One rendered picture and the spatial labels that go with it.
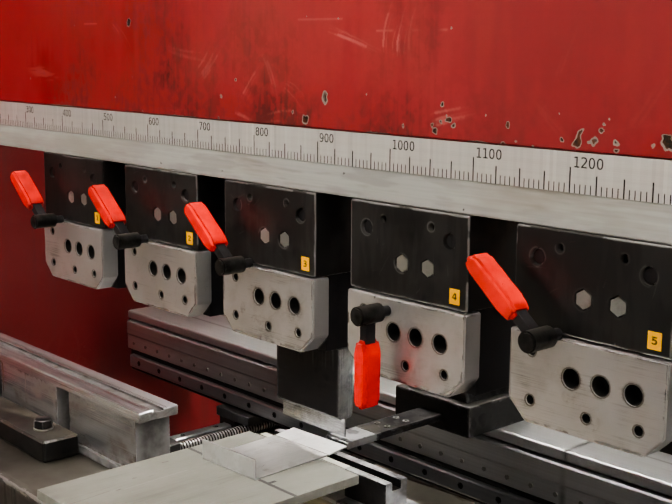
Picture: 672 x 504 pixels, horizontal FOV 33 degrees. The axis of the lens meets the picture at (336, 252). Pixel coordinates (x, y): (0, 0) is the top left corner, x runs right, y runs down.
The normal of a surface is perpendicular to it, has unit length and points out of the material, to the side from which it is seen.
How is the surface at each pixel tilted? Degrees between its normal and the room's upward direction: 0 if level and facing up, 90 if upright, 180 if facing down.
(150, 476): 0
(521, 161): 90
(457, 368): 90
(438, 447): 90
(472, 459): 90
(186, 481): 0
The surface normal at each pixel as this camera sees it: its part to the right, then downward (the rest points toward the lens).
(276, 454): 0.00, -0.98
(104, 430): -0.74, 0.11
